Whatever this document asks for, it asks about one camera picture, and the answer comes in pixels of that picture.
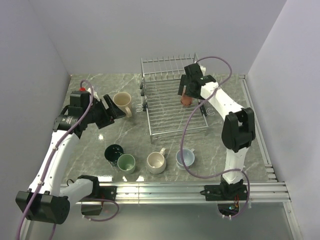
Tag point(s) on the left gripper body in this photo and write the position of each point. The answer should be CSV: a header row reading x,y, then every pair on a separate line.
x,y
100,115

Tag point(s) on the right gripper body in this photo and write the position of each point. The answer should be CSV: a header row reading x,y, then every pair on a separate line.
x,y
188,92

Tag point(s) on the cream tall mug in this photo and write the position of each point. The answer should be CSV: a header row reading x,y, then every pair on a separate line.
x,y
123,101

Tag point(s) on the pink mug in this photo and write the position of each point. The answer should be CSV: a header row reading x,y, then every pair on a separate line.
x,y
186,100

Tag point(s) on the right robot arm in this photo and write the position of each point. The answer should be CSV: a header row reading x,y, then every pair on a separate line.
x,y
237,135

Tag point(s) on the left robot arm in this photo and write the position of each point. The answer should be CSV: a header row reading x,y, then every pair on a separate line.
x,y
45,200

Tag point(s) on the metal dish rack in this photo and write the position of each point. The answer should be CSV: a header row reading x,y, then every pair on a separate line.
x,y
159,85

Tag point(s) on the left white hooks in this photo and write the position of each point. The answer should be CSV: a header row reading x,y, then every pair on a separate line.
x,y
140,107

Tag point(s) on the dark green mug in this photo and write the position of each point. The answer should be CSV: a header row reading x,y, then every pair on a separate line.
x,y
112,154

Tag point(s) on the light green cup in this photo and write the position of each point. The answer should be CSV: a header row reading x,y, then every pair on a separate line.
x,y
126,163

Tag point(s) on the beige speckled mug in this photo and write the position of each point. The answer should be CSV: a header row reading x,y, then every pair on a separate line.
x,y
156,161

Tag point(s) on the light blue mug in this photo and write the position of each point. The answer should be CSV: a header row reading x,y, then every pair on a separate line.
x,y
188,157

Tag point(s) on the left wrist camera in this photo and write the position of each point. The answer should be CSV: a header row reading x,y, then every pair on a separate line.
x,y
93,91

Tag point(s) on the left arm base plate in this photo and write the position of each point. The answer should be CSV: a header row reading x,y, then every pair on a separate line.
x,y
93,205

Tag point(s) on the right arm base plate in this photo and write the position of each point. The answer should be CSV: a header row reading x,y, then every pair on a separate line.
x,y
232,198

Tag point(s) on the aluminium rail frame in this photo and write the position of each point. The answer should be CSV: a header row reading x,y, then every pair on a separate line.
x,y
271,191

